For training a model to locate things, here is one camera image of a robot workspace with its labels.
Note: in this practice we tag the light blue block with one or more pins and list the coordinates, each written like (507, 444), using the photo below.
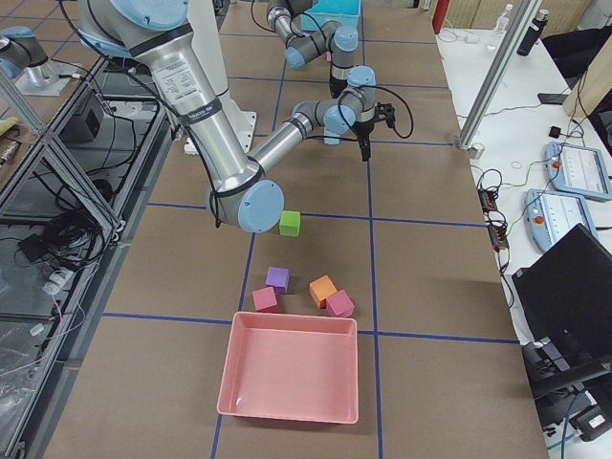
(331, 137)

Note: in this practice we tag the aluminium frame post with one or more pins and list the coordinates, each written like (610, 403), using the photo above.
(505, 39)

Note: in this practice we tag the magenta foam block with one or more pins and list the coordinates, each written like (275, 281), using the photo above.
(339, 304)

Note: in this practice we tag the red plastic bin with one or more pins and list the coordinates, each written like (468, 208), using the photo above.
(291, 367)

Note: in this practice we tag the purple foam block near red bin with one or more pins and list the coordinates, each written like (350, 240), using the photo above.
(278, 279)

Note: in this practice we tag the black laptop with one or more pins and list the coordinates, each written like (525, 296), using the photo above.
(567, 292)

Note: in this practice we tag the black smartphone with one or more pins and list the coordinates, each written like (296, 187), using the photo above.
(551, 99)

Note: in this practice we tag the teach pendant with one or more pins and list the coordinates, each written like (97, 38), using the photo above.
(552, 214)
(578, 169)

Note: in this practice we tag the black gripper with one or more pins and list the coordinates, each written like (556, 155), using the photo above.
(335, 84)
(362, 129)

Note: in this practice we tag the teach pendant far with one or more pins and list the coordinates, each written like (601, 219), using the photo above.
(578, 169)

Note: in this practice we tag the green foam block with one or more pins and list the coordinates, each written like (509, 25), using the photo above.
(290, 223)

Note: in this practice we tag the dark pink foam block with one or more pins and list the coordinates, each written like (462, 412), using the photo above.
(265, 301)

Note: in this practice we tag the black water bottle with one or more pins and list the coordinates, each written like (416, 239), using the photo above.
(533, 33)

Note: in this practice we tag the cyan plastic bin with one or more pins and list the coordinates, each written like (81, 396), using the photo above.
(346, 12)

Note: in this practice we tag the white pillar with base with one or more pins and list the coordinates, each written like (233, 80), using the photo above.
(207, 47)

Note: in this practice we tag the orange foam block near red bin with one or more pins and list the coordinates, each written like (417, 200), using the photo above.
(320, 289)

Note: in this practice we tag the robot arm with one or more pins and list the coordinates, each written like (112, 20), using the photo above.
(158, 35)
(328, 38)

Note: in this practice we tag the teach pendant near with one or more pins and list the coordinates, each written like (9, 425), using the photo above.
(552, 214)

